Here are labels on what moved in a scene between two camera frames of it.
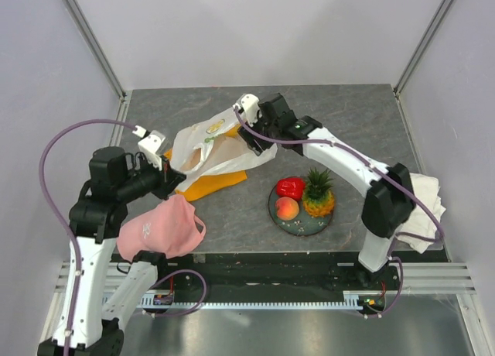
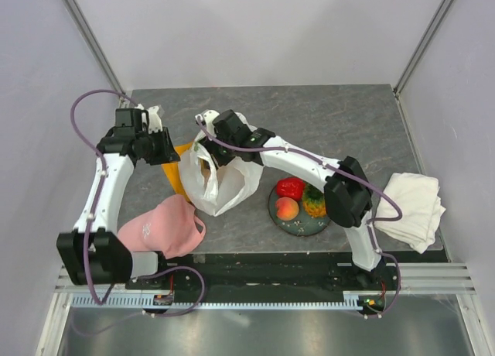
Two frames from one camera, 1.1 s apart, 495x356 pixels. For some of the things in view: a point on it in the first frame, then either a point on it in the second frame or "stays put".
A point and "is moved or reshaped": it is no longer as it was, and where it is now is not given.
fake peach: (287, 208) stays put
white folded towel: (418, 231) stays put
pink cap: (170, 227) stays put
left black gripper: (167, 179) -> (168, 152)
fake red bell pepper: (290, 187) stays put
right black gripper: (249, 137) -> (210, 145)
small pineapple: (319, 200) stays put
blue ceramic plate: (303, 224) stays put
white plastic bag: (213, 144) is moved or reshaped
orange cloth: (210, 183) -> (172, 172)
